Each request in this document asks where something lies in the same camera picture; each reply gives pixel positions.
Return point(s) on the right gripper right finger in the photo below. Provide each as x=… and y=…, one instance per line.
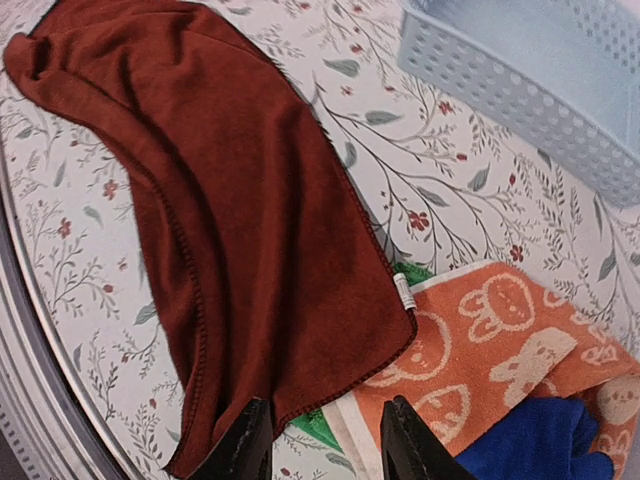
x=410, y=450

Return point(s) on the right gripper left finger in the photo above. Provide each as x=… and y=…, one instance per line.
x=244, y=452

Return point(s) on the brown towel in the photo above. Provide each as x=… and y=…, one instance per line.
x=265, y=272

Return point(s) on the green towel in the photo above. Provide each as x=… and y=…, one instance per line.
x=316, y=432

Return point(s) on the blue towel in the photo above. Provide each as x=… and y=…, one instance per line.
x=542, y=438

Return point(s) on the orange patterned towel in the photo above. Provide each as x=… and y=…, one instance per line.
x=488, y=338

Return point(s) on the floral table mat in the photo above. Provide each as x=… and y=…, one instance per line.
x=444, y=187

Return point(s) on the light blue plastic basket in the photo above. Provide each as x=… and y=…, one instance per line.
x=562, y=75

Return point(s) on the front aluminium rail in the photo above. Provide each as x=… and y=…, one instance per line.
x=47, y=418

